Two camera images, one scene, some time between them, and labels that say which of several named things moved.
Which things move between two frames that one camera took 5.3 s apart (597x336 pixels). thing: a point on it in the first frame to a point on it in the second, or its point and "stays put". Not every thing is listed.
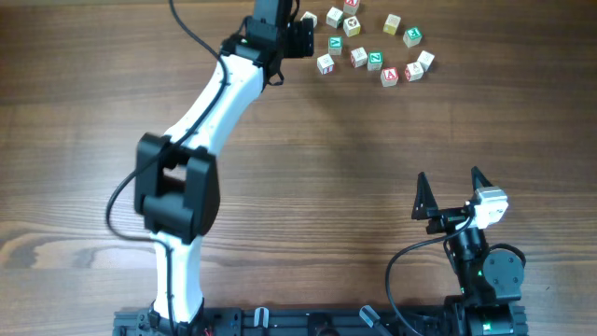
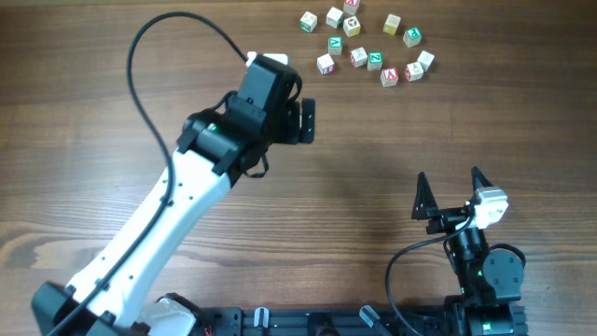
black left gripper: [304, 32] to [296, 133]
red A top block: [389, 77] stays put
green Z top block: [375, 60] stays put
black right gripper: [426, 206] stays put
